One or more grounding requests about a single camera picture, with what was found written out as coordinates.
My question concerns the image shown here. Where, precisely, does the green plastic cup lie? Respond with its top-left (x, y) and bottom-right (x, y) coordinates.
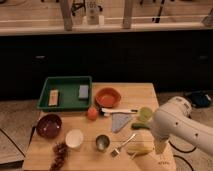
top-left (139, 107), bottom-right (153, 123)

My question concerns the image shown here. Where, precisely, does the dark blue floor object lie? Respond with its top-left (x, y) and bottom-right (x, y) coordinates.
top-left (187, 92), bottom-right (212, 108)

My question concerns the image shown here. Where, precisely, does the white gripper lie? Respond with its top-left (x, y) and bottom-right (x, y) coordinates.
top-left (151, 129), bottom-right (169, 154)

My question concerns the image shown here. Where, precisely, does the small metal cup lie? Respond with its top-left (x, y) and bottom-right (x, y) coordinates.
top-left (96, 135), bottom-right (110, 152)

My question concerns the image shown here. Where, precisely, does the green plastic tray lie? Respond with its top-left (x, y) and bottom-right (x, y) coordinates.
top-left (38, 76), bottom-right (92, 112)

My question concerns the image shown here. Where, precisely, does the black power cable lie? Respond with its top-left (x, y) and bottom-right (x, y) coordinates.
top-left (168, 139), bottom-right (198, 155)

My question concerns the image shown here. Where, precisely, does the blue sponge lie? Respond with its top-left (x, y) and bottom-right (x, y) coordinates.
top-left (78, 85), bottom-right (89, 99)

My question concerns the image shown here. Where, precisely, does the blue triangular cloth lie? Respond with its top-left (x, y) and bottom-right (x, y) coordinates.
top-left (111, 113), bottom-right (132, 133)

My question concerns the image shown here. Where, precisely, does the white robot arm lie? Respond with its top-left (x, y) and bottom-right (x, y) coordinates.
top-left (150, 96), bottom-right (213, 156)

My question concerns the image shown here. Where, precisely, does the white cup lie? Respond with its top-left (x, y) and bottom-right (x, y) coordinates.
top-left (65, 129), bottom-right (84, 149)

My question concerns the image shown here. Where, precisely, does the yellow banana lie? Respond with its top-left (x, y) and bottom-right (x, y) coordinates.
top-left (126, 146), bottom-right (153, 156)

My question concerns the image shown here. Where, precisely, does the orange fruit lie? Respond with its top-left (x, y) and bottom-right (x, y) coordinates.
top-left (87, 107), bottom-right (99, 121)

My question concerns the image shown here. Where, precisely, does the dark maroon bowl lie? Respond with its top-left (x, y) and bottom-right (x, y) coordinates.
top-left (36, 114), bottom-right (62, 139)

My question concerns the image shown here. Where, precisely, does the orange red bowl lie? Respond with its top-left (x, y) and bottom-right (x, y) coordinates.
top-left (95, 87), bottom-right (121, 108)

